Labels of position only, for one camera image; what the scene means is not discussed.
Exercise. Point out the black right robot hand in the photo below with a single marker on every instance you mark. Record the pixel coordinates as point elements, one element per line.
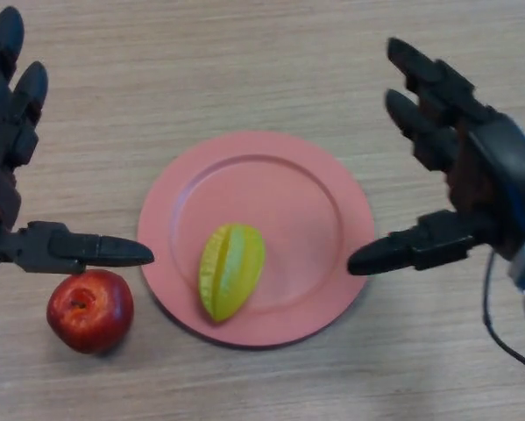
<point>494,158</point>

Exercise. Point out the yellow starfruit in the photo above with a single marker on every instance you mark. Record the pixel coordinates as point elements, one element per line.
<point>231,272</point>

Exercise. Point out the pink round plate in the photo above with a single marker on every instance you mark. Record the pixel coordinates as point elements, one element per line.
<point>288,184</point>

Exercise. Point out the red apple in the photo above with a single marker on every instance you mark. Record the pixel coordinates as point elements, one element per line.
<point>91,313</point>

